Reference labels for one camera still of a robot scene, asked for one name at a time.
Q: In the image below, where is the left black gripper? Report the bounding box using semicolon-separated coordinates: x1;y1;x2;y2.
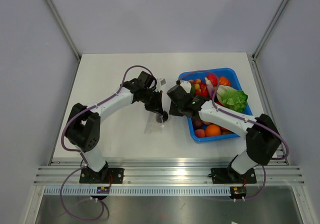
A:
141;89;164;116

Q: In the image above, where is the black eggplant toy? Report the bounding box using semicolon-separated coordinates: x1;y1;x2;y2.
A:
155;111;169;123

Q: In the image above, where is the clear zip top bag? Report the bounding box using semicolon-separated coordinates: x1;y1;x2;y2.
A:
143;112;166;135

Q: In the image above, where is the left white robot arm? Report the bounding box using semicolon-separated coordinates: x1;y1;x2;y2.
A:
61;71;168;184

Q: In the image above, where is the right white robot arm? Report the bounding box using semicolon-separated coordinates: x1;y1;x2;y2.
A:
167;84;281;184

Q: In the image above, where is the green leaf toy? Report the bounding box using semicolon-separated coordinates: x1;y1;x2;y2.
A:
189;82;196;97

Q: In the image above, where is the dark purple plum toy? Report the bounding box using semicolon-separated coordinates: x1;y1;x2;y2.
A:
192;119;203;130

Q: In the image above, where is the lychee cluster toy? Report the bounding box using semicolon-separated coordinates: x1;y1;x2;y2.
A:
189;79;209;98

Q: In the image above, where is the small pink peach toy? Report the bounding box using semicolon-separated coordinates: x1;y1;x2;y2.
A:
194;129;206;138

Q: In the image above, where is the blue plastic bin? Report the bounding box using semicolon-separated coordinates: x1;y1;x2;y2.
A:
178;67;242;143

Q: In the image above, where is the purple onion toy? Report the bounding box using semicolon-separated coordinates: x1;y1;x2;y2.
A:
204;77;215;99

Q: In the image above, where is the orange fruit toy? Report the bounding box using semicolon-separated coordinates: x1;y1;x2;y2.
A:
205;124;222;137

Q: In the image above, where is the red strawberry toy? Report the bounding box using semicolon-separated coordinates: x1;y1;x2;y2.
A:
206;74;218;86

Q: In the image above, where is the orange persimmon toy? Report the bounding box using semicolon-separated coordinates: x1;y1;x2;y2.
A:
218;76;231;87

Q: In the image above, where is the green cabbage toy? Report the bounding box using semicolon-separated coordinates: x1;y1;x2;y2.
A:
216;85;248;113

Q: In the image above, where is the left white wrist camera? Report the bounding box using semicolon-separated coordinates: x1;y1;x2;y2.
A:
157;78;166;87

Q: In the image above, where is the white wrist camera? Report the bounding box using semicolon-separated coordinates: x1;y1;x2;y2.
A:
157;78;166;87
179;80;192;93

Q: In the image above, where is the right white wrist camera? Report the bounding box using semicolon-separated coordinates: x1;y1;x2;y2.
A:
179;80;192;93

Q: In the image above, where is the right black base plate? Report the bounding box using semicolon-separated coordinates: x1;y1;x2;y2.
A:
208;167;257;184

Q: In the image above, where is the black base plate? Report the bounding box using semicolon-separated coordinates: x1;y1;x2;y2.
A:
208;167;257;184
79;167;124;184

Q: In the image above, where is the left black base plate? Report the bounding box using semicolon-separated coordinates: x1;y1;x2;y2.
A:
79;167;124;184

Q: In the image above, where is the aluminium mounting rail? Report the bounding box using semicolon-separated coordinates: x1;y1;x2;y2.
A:
33;158;305;186

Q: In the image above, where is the white slotted cable duct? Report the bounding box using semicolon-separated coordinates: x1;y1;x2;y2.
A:
44;186;231;197

